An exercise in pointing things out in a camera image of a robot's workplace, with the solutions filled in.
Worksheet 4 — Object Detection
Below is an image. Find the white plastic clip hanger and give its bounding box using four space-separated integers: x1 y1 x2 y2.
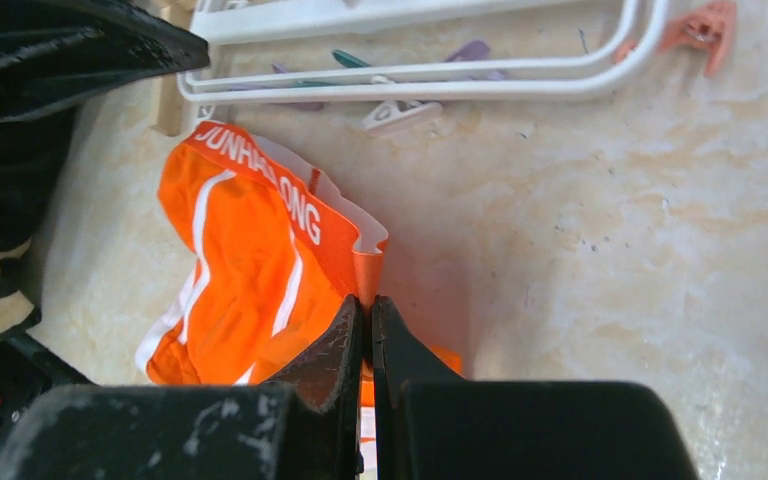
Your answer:
177 1 666 105

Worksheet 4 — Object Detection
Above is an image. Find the orange underwear white trim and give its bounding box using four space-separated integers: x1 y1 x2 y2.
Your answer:
134 119 463 409

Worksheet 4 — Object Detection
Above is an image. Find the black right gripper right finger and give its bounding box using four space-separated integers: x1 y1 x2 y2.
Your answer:
370 297 697 479

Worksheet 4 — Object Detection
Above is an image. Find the black floral blanket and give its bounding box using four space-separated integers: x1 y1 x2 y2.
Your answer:
0 108 78 340

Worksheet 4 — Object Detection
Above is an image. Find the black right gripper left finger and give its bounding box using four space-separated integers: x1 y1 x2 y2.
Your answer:
0 296 364 479

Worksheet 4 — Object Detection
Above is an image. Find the salmon pink clothes peg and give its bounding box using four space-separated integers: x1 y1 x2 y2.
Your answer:
651 1 738 79

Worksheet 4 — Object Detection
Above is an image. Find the teal clothes peg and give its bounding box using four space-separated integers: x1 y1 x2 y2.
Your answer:
294 49 372 88

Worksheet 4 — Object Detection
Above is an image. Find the white clothes peg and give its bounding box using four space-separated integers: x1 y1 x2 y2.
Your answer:
361 100 443 138

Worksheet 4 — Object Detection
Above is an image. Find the purple clothes peg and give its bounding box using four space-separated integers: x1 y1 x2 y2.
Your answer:
228 62 326 113
444 40 508 81

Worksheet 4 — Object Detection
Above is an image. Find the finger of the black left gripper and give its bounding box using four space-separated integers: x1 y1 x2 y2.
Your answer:
0 1 210 123

